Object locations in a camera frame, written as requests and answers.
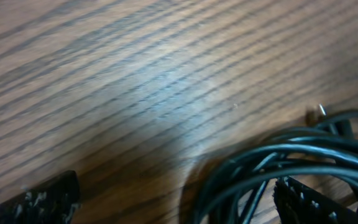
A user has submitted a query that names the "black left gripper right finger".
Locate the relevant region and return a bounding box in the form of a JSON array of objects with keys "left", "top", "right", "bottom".
[{"left": 273, "top": 177, "right": 358, "bottom": 224}]

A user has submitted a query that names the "thin black USB cable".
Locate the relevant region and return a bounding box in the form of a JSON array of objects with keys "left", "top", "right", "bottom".
[{"left": 225, "top": 152, "right": 291, "bottom": 224}]

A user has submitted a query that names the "thick black USB cable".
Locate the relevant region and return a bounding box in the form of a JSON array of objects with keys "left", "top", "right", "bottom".
[{"left": 194, "top": 104, "right": 358, "bottom": 224}]

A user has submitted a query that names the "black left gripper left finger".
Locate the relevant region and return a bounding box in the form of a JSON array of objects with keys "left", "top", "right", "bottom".
[{"left": 0, "top": 170, "right": 80, "bottom": 224}]

